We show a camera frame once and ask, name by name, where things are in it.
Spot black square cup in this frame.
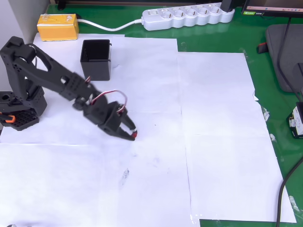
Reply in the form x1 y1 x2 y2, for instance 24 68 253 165
80 39 113 81

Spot yellow cardboard box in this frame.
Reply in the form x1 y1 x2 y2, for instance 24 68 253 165
36 13 80 42

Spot white and black electronic device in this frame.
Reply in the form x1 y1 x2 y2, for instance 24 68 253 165
286 101 303 140

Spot orange black clamp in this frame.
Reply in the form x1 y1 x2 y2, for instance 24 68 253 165
0 113 16 124

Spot white power strip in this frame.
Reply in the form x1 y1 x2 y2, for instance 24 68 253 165
141 2 236 31

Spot black plug adapter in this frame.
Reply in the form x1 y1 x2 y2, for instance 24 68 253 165
221 0 236 13

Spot grey laptop sleeve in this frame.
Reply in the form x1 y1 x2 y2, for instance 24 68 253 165
257 23 303 94

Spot black laptop with green sticker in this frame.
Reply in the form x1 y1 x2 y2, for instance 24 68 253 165
241 0 303 18

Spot red white servo cable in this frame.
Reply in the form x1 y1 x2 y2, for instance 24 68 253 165
84 75 128 116

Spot white power cable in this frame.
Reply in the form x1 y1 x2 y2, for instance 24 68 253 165
77 18 144 32

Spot thick black cable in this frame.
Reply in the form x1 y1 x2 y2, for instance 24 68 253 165
275 156 303 227

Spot thin black cable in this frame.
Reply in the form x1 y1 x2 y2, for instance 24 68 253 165
276 17 303 103

